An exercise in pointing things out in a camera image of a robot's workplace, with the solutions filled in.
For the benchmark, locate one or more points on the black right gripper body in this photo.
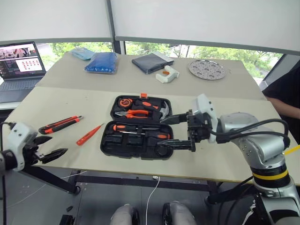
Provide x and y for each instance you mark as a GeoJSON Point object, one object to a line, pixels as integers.
{"type": "Point", "coordinates": [198, 131]}

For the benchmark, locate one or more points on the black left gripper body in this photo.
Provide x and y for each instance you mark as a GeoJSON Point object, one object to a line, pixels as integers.
{"type": "Point", "coordinates": [30, 153]}

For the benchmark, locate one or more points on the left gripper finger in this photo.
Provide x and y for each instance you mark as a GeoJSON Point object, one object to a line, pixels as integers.
{"type": "Point", "coordinates": [55, 155]}
{"type": "Point", "coordinates": [43, 140]}

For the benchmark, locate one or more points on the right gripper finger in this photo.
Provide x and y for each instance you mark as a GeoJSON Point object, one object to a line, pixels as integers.
{"type": "Point", "coordinates": [178, 144]}
{"type": "Point", "coordinates": [175, 119]}

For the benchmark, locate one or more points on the person's bare forearm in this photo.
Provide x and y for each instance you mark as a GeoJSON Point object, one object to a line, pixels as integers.
{"type": "Point", "coordinates": [287, 109]}

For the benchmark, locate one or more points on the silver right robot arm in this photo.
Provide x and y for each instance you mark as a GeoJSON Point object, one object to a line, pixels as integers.
{"type": "Point", "coordinates": [264, 145]}

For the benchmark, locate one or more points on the black plastic tool case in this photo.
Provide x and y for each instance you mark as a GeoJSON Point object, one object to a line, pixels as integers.
{"type": "Point", "coordinates": [131, 146]}

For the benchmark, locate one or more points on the orange black utility knife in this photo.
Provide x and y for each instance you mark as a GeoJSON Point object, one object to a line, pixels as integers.
{"type": "Point", "coordinates": [58, 125]}

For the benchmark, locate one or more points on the orange voltage tester pen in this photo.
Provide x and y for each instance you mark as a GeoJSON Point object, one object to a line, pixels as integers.
{"type": "Point", "coordinates": [87, 136]}

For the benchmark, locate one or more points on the white plastic part orange insert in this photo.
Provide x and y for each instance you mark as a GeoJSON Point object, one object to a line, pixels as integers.
{"type": "Point", "coordinates": [167, 76]}

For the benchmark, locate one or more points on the orange black tape measure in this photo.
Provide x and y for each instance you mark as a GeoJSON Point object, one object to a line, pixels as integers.
{"type": "Point", "coordinates": [124, 102]}

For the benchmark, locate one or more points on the small black floor piece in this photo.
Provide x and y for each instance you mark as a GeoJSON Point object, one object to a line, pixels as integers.
{"type": "Point", "coordinates": [69, 208]}

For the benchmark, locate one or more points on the round perforated metal tray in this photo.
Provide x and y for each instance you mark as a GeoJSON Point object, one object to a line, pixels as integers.
{"type": "Point", "coordinates": [206, 69]}

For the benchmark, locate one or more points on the navy cloth in clear bag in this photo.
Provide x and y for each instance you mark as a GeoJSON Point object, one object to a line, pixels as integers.
{"type": "Point", "coordinates": [151, 62]}

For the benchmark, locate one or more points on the grey rounded robot foot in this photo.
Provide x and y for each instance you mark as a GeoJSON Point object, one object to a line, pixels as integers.
{"type": "Point", "coordinates": [123, 215]}
{"type": "Point", "coordinates": [179, 212]}

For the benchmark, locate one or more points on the open grey laptop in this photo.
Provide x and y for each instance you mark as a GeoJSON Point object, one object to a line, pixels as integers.
{"type": "Point", "coordinates": [20, 70]}

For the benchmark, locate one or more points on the dark blue plastic package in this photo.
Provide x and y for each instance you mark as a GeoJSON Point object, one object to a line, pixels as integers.
{"type": "Point", "coordinates": [102, 62]}

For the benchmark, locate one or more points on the light blue plastic package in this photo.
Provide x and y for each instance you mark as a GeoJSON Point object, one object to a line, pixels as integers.
{"type": "Point", "coordinates": [82, 53]}

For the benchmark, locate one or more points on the person in black clothing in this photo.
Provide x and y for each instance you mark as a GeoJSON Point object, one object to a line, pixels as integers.
{"type": "Point", "coordinates": [286, 84]}

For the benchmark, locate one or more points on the white roller blind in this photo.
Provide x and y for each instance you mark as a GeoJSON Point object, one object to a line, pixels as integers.
{"type": "Point", "coordinates": [51, 18]}
{"type": "Point", "coordinates": [206, 21]}

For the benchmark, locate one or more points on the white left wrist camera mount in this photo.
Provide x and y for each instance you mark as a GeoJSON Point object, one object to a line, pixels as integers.
{"type": "Point", "coordinates": [18, 133]}

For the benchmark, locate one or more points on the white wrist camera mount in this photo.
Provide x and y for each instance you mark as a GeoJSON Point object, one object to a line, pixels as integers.
{"type": "Point", "coordinates": [203, 104]}
{"type": "Point", "coordinates": [18, 133]}

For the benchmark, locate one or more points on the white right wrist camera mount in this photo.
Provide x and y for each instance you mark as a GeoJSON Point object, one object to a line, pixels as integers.
{"type": "Point", "coordinates": [203, 104]}

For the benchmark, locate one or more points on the black metal table frame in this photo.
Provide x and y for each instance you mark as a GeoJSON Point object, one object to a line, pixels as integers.
{"type": "Point", "coordinates": [117, 180]}

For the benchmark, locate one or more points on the grey window frame post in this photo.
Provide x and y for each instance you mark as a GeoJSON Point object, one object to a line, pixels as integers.
{"type": "Point", "coordinates": [118, 48]}

